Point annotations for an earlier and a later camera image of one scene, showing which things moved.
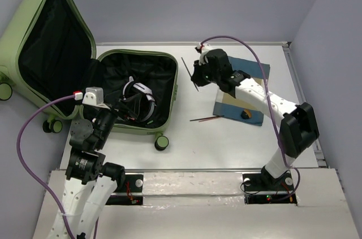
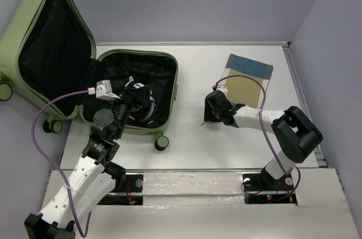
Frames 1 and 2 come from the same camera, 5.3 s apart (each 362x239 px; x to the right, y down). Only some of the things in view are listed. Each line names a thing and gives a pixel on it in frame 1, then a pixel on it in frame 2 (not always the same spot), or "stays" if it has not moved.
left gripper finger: [121, 104] → [132, 94]
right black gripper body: [204, 75] → [210, 114]
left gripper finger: [130, 114] → [141, 101]
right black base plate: [252, 182] stays
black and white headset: [147, 104] stays
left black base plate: [132, 183] stays
